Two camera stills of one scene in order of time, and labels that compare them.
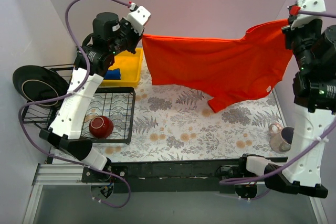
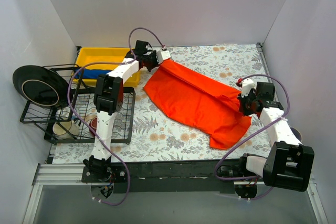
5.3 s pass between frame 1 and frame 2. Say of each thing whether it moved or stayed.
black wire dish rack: stayed
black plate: stayed
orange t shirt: moved
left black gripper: moved
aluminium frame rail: stayed
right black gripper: moved
